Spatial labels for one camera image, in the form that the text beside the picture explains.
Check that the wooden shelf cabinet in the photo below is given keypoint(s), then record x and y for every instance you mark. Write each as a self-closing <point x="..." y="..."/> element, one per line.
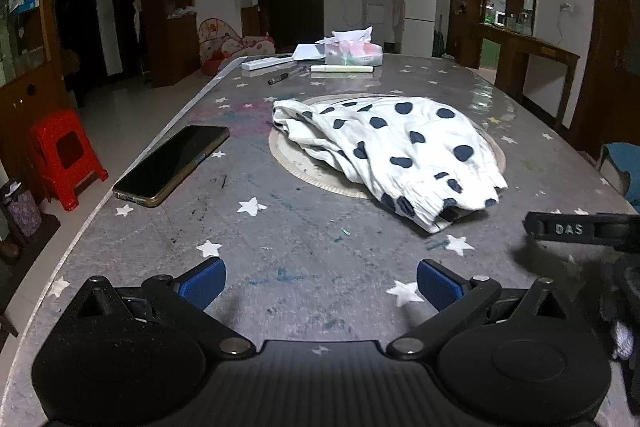
<point x="172" y="37"/>

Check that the red plastic stool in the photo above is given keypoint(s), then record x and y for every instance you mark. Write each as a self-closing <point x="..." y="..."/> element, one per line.
<point x="65" y="157"/>

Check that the patterned trash can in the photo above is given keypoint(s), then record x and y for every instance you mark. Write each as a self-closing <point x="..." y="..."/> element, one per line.
<point x="22" y="212"/>

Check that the long pale narrow box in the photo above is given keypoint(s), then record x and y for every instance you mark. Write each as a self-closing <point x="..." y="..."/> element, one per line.
<point x="342" y="69"/>

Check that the white wall socket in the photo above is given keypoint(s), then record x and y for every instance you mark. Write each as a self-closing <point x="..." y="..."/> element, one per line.
<point x="567" y="7"/>

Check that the tissue box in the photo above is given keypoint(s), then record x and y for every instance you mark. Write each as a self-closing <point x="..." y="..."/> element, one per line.
<point x="352" y="54"/>

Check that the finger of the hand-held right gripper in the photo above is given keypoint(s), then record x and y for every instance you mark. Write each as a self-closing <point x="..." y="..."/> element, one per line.
<point x="565" y="229"/>

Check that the round built-in stove plate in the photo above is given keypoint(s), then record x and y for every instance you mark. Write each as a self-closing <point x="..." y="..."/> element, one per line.
<point x="290" y="162"/>

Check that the white remote control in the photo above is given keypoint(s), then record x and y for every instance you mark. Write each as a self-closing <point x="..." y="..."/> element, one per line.
<point x="260" y="63"/>

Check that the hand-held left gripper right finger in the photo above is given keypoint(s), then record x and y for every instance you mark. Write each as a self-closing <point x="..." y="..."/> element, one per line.
<point x="440" y="289"/>

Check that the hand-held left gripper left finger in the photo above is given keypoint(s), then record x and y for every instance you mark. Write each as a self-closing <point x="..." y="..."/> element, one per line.
<point x="202" y="283"/>

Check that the white paper sheet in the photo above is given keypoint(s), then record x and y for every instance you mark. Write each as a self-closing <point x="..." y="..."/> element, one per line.
<point x="309" y="52"/>

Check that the white water dispenser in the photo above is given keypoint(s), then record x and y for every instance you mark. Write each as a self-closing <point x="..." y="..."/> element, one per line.
<point x="374" y="19"/>

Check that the dark smartphone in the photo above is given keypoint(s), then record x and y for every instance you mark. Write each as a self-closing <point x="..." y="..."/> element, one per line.
<point x="170" y="167"/>

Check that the person's right hand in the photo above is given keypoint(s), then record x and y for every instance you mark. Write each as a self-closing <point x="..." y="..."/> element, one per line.
<point x="622" y="339"/>

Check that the grey star-print tablecloth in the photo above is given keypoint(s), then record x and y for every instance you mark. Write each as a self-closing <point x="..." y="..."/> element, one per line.
<point x="300" y="232"/>

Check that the white polka dot pants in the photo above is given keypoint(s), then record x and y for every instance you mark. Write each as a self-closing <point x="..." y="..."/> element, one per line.
<point x="400" y="142"/>

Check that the dark wooden side table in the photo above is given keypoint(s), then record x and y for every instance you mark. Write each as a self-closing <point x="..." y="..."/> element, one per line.
<point x="525" y="49"/>

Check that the white refrigerator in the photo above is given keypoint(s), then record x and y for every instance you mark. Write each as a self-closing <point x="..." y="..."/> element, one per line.
<point x="417" y="7"/>

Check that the brown door with glass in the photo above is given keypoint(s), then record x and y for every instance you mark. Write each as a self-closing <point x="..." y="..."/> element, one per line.
<point x="607" y="57"/>

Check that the red patterned play tent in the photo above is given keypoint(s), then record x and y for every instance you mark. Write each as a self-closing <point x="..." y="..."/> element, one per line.
<point x="220" y="44"/>

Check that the blue sofa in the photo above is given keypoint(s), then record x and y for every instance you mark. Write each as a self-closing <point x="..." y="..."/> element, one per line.
<point x="625" y="162"/>

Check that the black marker pen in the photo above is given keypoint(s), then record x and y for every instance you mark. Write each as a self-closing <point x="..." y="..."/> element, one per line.
<point x="280" y="79"/>

